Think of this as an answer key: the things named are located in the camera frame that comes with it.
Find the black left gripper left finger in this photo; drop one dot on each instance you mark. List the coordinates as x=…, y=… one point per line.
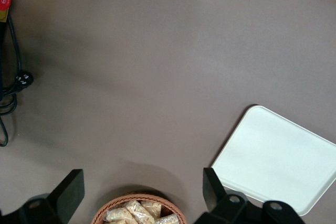
x=63, y=197

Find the cream plastic tray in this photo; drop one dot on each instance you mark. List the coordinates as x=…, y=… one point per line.
x=275, y=155

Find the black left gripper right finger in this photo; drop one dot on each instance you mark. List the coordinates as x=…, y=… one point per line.
x=223, y=208

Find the round brown wicker basket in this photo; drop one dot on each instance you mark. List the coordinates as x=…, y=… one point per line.
x=147, y=197

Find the clear-wrapped peanut crisp pack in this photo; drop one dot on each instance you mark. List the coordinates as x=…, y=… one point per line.
x=153, y=208
x=118, y=214
x=139, y=212
x=168, y=219

